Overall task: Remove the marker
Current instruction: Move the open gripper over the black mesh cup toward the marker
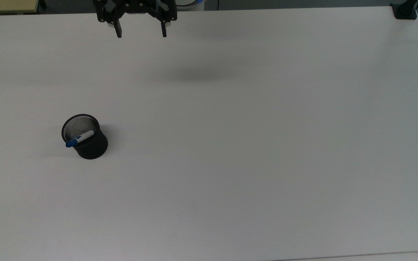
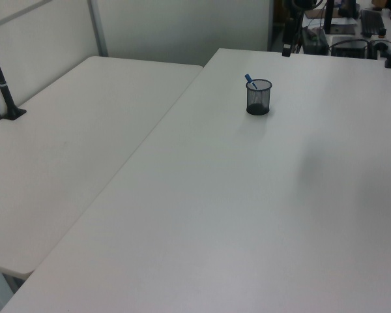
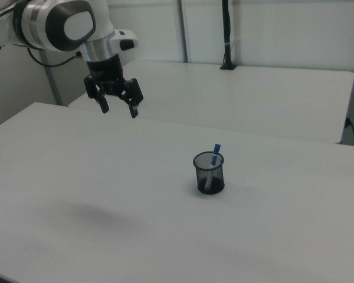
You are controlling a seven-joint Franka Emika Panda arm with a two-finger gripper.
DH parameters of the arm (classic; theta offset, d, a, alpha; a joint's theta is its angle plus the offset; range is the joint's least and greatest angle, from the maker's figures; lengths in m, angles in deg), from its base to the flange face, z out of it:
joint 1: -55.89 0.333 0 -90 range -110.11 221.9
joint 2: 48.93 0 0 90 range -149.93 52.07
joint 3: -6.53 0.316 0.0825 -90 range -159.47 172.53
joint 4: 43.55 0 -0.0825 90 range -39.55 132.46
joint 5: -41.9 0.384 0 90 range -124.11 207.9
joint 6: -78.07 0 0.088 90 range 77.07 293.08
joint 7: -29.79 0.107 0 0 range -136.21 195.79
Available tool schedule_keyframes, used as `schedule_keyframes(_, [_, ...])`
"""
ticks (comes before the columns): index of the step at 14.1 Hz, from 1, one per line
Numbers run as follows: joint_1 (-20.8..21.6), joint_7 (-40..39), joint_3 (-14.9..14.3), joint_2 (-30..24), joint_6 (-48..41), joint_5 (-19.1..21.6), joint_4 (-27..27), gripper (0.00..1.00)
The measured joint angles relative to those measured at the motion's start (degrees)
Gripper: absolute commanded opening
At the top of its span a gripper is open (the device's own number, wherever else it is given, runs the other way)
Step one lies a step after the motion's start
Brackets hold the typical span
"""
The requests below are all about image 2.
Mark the black equipment box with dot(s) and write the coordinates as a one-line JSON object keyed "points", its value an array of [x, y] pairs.
{"points": [[348, 48]]}

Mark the black computer keyboard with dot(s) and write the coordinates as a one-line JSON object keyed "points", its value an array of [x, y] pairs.
{"points": [[371, 23]]}

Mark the brown cardboard box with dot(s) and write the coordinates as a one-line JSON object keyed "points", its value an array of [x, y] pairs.
{"points": [[315, 14]]}

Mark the white folding side table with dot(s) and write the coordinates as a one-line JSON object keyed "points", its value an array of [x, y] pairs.
{"points": [[68, 146]]}

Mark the black monitor stand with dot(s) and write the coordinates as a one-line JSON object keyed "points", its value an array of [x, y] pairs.
{"points": [[329, 16]]}

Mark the grey metal partition post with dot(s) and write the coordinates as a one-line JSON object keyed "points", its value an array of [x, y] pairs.
{"points": [[99, 29]]}

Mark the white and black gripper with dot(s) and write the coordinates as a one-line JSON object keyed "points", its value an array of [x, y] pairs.
{"points": [[301, 4]]}

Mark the black camera stand pole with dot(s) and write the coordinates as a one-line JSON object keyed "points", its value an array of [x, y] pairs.
{"points": [[3, 88]]}

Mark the dark green electronic device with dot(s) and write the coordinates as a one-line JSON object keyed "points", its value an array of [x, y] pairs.
{"points": [[316, 42]]}

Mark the blue and white marker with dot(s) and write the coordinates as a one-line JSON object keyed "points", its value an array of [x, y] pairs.
{"points": [[248, 78]]}

